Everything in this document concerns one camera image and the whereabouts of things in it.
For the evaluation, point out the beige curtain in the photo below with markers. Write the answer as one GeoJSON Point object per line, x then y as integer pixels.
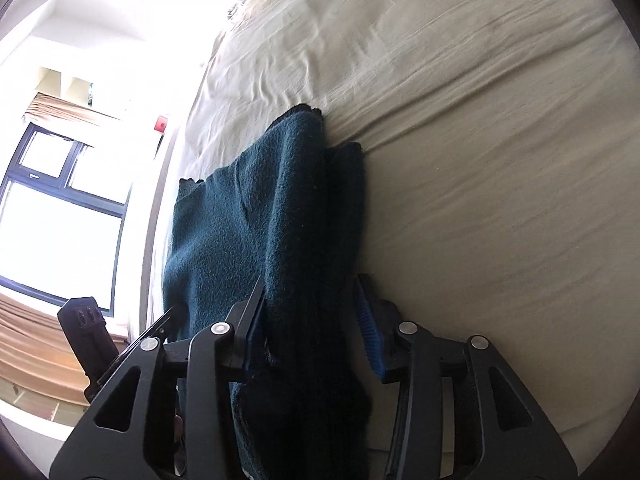
{"type": "Point", "coordinates": [70, 109]}
{"type": "Point", "coordinates": [35, 350]}

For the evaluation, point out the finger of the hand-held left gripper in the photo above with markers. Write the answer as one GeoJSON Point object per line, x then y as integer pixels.
{"type": "Point", "coordinates": [157, 325]}

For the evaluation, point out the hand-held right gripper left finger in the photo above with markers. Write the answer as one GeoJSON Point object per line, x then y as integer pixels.
{"type": "Point", "coordinates": [240, 347]}

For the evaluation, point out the dark teal knit sweater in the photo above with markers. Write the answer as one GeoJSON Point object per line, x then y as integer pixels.
{"type": "Point", "coordinates": [280, 210]}

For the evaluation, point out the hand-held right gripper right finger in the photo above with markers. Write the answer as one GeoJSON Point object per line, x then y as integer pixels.
{"type": "Point", "coordinates": [367, 327]}

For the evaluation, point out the red box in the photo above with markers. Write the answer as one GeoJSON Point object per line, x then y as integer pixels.
{"type": "Point", "coordinates": [162, 124]}

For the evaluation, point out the bed with beige sheet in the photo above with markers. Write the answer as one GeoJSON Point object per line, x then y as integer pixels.
{"type": "Point", "coordinates": [475, 160]}

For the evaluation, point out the dark framed window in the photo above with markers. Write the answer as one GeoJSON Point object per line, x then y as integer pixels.
{"type": "Point", "coordinates": [55, 210]}

